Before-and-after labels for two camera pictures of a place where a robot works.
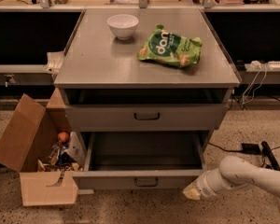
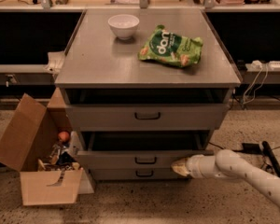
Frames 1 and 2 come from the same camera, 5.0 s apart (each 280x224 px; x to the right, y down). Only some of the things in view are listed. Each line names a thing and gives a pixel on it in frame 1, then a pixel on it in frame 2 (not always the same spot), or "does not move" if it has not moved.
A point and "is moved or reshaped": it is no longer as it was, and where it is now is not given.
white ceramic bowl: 123,25 does not move
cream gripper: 204,184 → 195,165
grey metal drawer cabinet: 145,90 does not move
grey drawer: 121,161 is moved or reshaped
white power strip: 277,64 does not move
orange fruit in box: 63,136 does not move
